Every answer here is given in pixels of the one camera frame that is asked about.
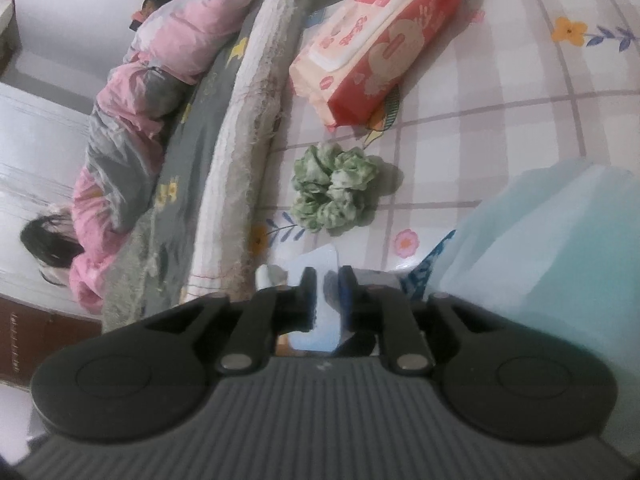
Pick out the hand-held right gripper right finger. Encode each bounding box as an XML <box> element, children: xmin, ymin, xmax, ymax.
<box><xmin>337</xmin><ymin>266</ymin><xmax>493</xmax><ymax>376</ymax></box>

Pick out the red wet wipes pack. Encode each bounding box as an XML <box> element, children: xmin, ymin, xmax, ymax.
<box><xmin>289</xmin><ymin>0</ymin><xmax>463</xmax><ymax>128</ymax></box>

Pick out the brown wooden cabinet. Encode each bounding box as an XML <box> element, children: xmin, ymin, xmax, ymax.
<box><xmin>0</xmin><ymin>292</ymin><xmax>103</xmax><ymax>386</ymax></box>

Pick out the white blue printed bag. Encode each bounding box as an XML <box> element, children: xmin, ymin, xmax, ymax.
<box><xmin>400</xmin><ymin>230</ymin><xmax>458</xmax><ymax>301</ymax></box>

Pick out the light blue small packet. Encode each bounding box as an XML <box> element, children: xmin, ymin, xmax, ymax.
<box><xmin>257</xmin><ymin>245</ymin><xmax>401</xmax><ymax>353</ymax></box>

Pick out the white fuzzy blanket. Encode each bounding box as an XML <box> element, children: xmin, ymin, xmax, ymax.
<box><xmin>182</xmin><ymin>0</ymin><xmax>306</xmax><ymax>306</ymax></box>

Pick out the green scrunchie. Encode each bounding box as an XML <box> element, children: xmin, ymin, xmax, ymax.
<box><xmin>291</xmin><ymin>142</ymin><xmax>383</xmax><ymax>233</ymax></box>

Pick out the pink grey quilt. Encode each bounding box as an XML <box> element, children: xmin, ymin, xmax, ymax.
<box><xmin>67</xmin><ymin>0</ymin><xmax>266</xmax><ymax>311</ymax></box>

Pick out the plaid floral bedsheet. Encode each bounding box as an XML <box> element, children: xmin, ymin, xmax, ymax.
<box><xmin>250</xmin><ymin>0</ymin><xmax>640</xmax><ymax>291</ymax></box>

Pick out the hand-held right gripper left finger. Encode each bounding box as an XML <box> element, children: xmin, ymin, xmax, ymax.
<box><xmin>142</xmin><ymin>266</ymin><xmax>321</xmax><ymax>373</ymax></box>

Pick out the grey printed bedsheet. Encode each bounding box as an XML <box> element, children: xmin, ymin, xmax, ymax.
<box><xmin>100</xmin><ymin>25</ymin><xmax>251</xmax><ymax>336</ymax></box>

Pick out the light blue quilted towel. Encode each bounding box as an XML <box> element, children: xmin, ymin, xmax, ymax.
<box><xmin>430</xmin><ymin>157</ymin><xmax>640</xmax><ymax>411</ymax></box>

